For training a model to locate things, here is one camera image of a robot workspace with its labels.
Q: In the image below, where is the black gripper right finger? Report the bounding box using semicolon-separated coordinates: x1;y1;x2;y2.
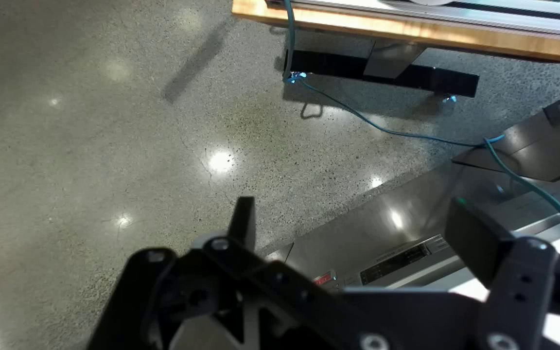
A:
444;196;514;287

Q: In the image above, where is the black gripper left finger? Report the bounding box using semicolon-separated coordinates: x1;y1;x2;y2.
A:
228;196;257;250

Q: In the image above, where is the stainless steel appliance front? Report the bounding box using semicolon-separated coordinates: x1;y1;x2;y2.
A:
269;99;560;289

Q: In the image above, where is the teal power cable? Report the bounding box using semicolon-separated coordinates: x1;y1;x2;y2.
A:
282;0;560;260

